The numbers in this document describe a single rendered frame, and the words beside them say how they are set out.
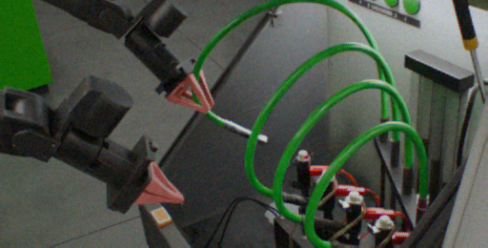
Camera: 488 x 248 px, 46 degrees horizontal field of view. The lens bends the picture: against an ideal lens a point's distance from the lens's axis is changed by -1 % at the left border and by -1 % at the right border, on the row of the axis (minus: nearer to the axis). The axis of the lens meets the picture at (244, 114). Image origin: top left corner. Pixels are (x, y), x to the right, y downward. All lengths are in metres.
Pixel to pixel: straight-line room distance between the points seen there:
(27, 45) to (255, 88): 3.02
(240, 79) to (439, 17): 0.48
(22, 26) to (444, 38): 3.42
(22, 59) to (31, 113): 3.52
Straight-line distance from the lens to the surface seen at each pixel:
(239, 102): 1.40
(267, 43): 1.38
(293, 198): 1.05
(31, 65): 4.32
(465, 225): 0.87
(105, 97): 0.76
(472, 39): 0.79
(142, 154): 0.83
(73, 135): 0.80
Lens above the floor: 1.76
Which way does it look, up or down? 29 degrees down
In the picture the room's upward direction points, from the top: 6 degrees counter-clockwise
